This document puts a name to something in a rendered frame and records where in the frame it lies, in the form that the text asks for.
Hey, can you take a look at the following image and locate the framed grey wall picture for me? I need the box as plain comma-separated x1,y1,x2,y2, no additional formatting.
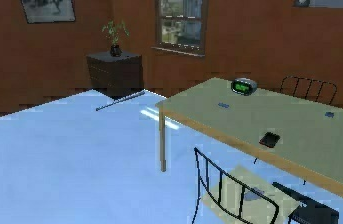
20,0,77,25

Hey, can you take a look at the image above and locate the black metal chair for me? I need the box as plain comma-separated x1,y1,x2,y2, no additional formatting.
279,75,339,105
271,181,341,224

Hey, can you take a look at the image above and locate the dark brown chest of drawers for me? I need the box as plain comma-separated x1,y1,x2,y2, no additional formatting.
85,50,144,98

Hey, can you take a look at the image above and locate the black metal chair tan seat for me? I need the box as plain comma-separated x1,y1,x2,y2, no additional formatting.
191,147,301,224

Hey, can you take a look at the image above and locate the pale wooden table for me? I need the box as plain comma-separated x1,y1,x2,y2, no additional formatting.
155,76,343,207

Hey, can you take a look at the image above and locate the grey alarm clock green display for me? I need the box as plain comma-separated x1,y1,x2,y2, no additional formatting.
230,77,259,97

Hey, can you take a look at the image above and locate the green house plant black pot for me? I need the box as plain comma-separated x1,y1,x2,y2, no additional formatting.
101,19,131,58

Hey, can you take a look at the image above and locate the black mobile phone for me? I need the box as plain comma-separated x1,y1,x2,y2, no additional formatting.
258,131,281,149

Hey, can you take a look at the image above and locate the brown framed window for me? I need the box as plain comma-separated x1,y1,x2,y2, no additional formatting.
151,0,210,58

